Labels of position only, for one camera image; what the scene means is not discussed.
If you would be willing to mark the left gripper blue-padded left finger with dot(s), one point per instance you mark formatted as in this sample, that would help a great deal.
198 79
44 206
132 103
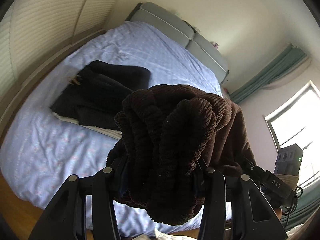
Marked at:
65 215

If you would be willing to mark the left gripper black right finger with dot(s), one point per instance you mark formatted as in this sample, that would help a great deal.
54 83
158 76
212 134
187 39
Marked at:
234 208

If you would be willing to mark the dark brown fleece pants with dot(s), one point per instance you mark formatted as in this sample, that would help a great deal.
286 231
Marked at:
166 131

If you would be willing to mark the stack of folded dark clothes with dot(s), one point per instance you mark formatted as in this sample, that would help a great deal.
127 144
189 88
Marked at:
94 95

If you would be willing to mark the green curtain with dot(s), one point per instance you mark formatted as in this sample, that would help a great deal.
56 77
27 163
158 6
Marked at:
282 65

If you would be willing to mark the grey upholstered headboard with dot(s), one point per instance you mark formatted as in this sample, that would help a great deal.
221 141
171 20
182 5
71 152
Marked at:
184 34

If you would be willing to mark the white louvered wardrobe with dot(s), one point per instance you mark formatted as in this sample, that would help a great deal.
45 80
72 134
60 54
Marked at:
36 34

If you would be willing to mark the window with green frame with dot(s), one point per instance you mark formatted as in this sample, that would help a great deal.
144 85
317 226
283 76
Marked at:
297 122

